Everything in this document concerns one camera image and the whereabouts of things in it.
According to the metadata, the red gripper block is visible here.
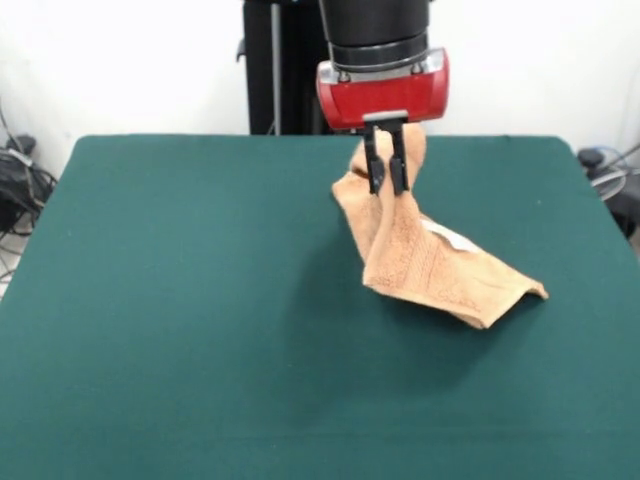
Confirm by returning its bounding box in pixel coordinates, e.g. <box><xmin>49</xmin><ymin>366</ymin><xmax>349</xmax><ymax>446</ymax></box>
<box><xmin>315</xmin><ymin>47</ymin><xmax>451</xmax><ymax>197</ymax></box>

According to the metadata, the black cable bundle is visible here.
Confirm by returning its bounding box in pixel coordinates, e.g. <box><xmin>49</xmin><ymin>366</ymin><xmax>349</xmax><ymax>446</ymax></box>
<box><xmin>0</xmin><ymin>142</ymin><xmax>59</xmax><ymax>239</ymax></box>

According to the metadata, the dark green table cloth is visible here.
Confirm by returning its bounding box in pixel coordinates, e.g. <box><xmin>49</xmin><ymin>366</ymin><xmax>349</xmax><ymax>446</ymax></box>
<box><xmin>0</xmin><ymin>133</ymin><xmax>640</xmax><ymax>480</ymax></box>

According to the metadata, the grey wire hoop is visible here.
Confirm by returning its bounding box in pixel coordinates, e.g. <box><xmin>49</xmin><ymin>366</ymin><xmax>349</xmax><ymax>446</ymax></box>
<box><xmin>589</xmin><ymin>167</ymin><xmax>640</xmax><ymax>201</ymax></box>

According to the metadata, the tan terry towel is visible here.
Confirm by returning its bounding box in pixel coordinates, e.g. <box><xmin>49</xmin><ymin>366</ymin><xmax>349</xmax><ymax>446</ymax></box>
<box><xmin>331</xmin><ymin>123</ymin><xmax>550</xmax><ymax>331</ymax></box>

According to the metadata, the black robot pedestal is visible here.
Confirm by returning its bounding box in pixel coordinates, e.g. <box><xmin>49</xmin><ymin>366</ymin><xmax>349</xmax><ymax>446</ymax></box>
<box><xmin>235</xmin><ymin>0</ymin><xmax>361</xmax><ymax>136</ymax></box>

